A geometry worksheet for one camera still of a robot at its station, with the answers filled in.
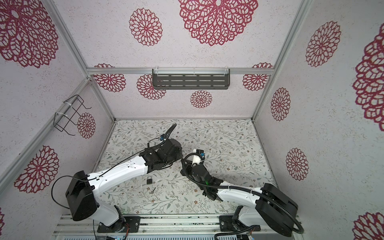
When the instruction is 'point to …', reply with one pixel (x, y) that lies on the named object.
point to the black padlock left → (149, 181)
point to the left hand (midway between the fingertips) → (181, 153)
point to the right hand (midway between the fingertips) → (180, 158)
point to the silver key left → (152, 192)
